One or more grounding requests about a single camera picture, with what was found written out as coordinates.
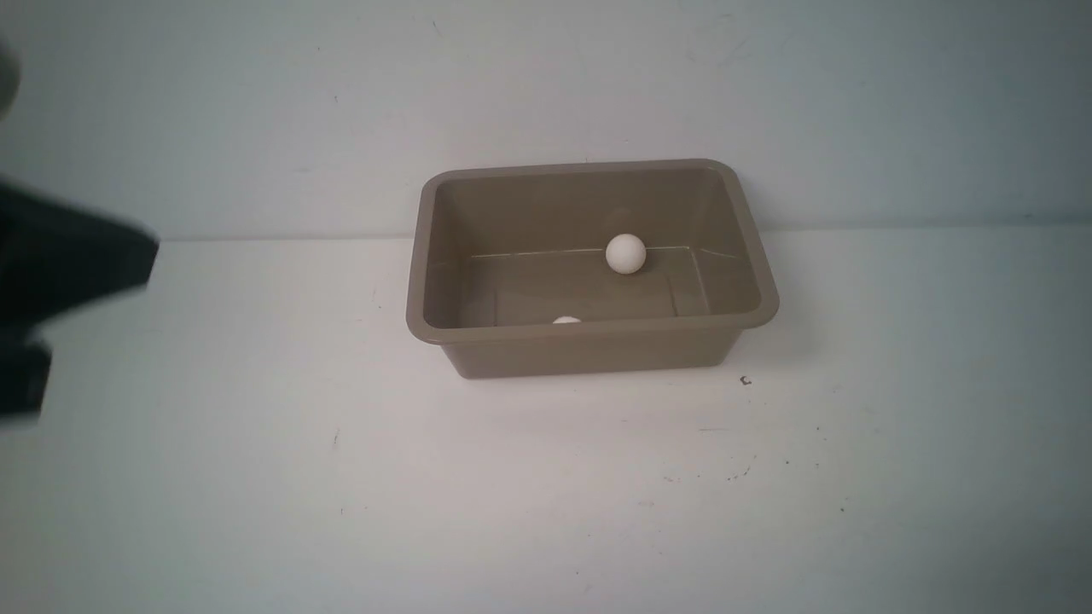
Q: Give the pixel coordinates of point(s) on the white ping-pong ball with print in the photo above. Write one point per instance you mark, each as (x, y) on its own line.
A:
(625, 254)

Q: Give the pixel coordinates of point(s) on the tan plastic storage bin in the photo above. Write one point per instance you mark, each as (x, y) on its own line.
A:
(500, 253)

